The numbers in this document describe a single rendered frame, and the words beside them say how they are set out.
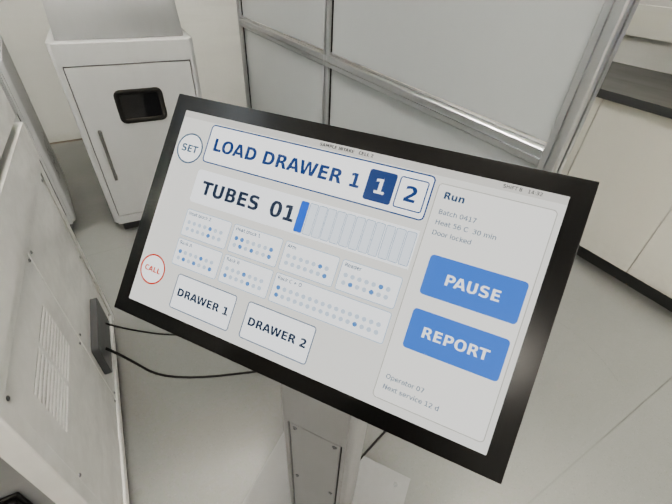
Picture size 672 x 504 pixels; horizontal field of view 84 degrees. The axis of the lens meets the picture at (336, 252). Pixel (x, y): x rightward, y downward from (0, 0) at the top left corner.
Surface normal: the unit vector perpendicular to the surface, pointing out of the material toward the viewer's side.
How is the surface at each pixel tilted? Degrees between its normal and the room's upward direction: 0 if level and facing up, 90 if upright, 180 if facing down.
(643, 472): 0
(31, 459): 90
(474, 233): 50
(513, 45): 90
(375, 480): 5
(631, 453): 1
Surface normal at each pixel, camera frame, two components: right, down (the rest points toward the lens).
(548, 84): -0.86, 0.29
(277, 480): -0.04, -0.80
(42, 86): 0.51, 0.56
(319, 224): -0.29, -0.07
